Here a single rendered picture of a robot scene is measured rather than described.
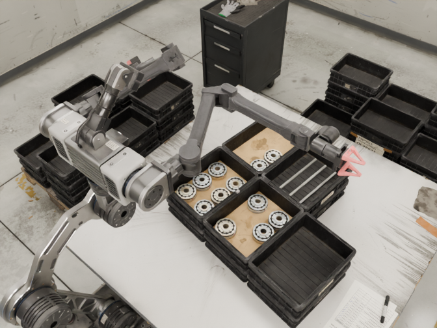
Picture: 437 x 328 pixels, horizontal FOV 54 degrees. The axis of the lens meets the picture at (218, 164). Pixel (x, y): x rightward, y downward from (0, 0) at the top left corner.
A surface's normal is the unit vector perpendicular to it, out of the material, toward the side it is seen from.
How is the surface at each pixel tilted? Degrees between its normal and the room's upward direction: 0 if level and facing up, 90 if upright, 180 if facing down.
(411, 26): 90
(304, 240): 0
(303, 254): 0
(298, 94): 0
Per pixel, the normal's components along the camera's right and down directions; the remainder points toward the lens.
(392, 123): -0.01, -0.66
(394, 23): -0.64, 0.58
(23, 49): 0.76, 0.47
